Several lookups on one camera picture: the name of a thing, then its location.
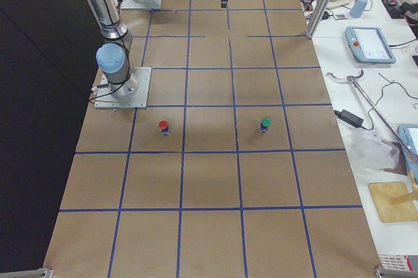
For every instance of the beige tray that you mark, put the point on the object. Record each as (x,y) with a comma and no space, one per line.
(333,4)

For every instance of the translucent blue plastic cup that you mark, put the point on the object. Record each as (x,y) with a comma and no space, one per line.
(358,9)

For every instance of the blue teach pendant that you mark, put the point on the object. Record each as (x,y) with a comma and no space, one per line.
(408,136)
(368,45)

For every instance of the metal reacher stick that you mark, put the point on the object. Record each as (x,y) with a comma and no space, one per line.
(351,79)

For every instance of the black power adapter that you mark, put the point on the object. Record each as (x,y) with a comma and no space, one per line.
(350,118)

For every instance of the brown paper table cover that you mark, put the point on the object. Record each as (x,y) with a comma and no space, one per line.
(216,197)

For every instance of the clear plastic bag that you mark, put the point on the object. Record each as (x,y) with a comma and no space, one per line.
(369,153)

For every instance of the wooden cutting board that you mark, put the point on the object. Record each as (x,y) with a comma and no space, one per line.
(393,202)

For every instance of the green push button switch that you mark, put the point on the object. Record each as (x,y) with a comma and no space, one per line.
(265,124)

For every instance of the red push button switch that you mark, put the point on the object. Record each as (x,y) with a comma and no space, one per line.
(164,127)

